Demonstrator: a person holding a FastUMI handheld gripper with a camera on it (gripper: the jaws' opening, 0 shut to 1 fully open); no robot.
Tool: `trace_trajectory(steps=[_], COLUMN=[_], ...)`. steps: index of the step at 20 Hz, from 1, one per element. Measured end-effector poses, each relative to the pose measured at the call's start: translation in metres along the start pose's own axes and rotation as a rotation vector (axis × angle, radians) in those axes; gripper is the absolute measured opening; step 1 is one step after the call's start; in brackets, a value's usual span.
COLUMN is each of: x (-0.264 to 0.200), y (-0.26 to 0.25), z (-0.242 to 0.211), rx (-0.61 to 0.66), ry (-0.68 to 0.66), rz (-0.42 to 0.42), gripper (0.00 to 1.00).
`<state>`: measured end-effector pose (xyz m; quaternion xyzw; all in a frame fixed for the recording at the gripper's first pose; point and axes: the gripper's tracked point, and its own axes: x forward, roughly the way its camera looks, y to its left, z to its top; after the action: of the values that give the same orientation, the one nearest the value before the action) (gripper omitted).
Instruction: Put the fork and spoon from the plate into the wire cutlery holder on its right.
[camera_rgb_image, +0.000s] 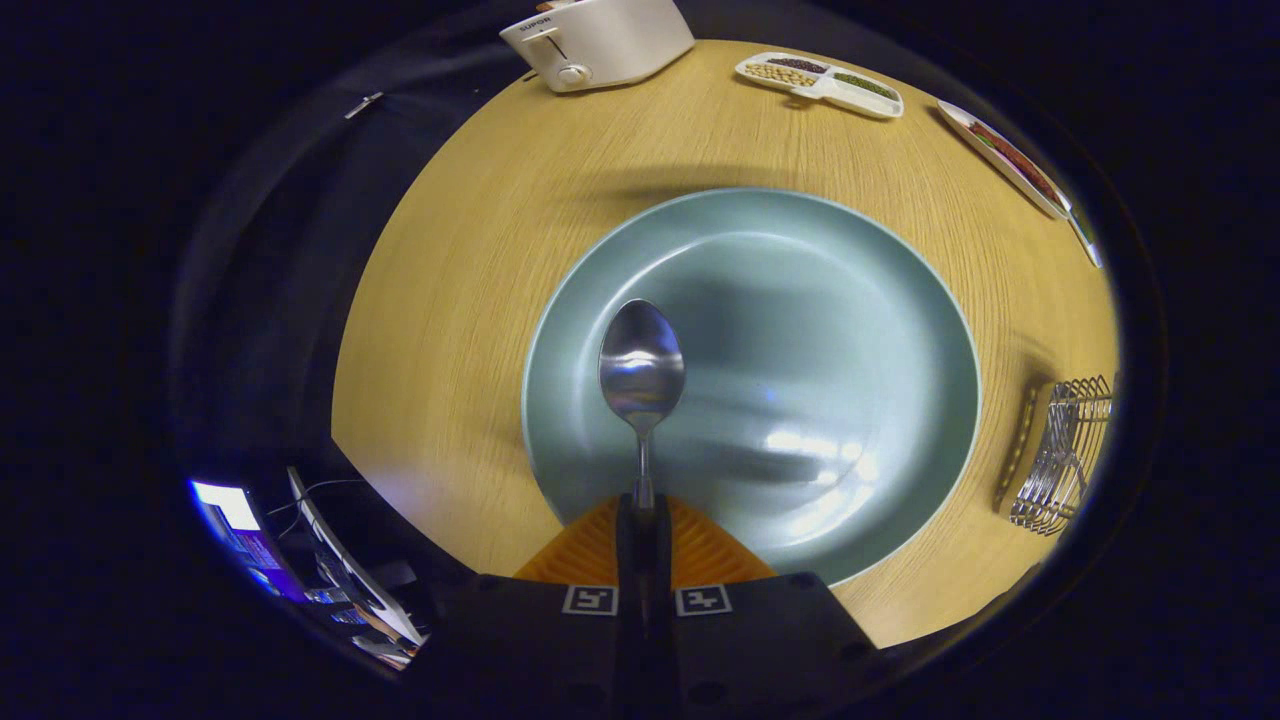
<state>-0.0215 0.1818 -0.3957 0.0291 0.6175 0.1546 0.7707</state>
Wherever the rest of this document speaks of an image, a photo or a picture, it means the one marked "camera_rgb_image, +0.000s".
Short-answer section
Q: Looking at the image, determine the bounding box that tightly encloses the white-edged laptop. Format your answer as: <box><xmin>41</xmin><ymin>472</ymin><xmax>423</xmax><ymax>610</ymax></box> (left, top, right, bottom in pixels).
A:
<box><xmin>287</xmin><ymin>466</ymin><xmax>426</xmax><ymax>646</ymax></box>

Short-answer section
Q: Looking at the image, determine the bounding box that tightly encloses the metal wire cutlery basket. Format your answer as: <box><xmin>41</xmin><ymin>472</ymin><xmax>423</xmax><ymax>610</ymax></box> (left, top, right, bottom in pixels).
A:
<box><xmin>995</xmin><ymin>373</ymin><xmax>1116</xmax><ymax>537</ymax></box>

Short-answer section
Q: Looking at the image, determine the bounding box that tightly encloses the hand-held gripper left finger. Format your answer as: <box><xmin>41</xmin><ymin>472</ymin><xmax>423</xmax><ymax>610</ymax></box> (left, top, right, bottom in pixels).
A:
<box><xmin>430</xmin><ymin>495</ymin><xmax>646</xmax><ymax>720</ymax></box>

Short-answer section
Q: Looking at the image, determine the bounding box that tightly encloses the teal round plate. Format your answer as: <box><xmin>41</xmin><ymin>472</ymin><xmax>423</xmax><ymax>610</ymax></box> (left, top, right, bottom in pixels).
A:
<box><xmin>521</xmin><ymin>187</ymin><xmax>982</xmax><ymax>587</ymax></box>

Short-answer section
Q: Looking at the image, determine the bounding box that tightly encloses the brown meat piece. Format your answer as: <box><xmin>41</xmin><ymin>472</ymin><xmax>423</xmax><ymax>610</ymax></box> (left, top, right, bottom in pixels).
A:
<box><xmin>970</xmin><ymin>122</ymin><xmax>1061</xmax><ymax>204</ymax></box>

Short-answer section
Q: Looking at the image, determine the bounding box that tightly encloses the white toaster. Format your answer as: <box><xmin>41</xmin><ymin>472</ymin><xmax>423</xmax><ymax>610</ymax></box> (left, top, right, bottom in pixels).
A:
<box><xmin>499</xmin><ymin>0</ymin><xmax>696</xmax><ymax>94</ymax></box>

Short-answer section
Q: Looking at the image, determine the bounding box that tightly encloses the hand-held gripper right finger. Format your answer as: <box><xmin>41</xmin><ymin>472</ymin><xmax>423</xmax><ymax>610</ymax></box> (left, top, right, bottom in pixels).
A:
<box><xmin>645</xmin><ymin>495</ymin><xmax>886</xmax><ymax>720</ymax></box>

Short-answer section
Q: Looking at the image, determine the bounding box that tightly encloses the white divided dish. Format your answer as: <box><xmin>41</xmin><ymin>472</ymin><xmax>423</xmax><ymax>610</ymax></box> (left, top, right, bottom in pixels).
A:
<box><xmin>735</xmin><ymin>52</ymin><xmax>905</xmax><ymax>121</ymax></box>

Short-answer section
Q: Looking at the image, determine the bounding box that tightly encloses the white square coaster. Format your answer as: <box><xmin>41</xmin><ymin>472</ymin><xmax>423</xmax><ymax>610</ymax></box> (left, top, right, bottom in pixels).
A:
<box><xmin>1068</xmin><ymin>205</ymin><xmax>1104</xmax><ymax>269</ymax></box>

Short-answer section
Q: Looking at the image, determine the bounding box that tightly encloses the white oval food plate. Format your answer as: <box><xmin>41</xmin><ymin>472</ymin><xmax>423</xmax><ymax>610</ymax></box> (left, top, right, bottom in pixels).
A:
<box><xmin>937</xmin><ymin>99</ymin><xmax>1073</xmax><ymax>221</ymax></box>

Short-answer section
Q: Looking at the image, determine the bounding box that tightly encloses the silver spoon brown handle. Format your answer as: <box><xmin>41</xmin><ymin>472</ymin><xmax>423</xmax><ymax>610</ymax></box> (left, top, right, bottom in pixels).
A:
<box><xmin>598</xmin><ymin>298</ymin><xmax>687</xmax><ymax>516</ymax></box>

